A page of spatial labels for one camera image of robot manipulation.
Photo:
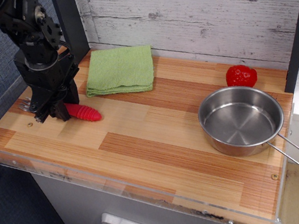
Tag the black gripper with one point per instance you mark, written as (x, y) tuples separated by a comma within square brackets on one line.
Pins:
[(50, 83)]

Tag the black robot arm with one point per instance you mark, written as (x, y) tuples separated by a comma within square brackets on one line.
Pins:
[(43, 60)]

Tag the small steel saucepan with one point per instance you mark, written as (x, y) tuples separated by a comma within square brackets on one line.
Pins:
[(242, 121)]

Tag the red handled metal fork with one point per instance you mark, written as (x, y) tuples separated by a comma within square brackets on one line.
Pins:
[(82, 112)]

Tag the dark grey left post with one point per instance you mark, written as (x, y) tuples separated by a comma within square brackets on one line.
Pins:
[(72, 26)]

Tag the green folded cloth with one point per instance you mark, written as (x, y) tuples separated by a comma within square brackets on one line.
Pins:
[(120, 70)]

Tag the red toy strawberry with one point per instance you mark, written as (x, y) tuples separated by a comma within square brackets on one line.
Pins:
[(240, 75)]

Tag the clear acrylic table guard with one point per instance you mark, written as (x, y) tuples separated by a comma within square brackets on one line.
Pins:
[(147, 161)]

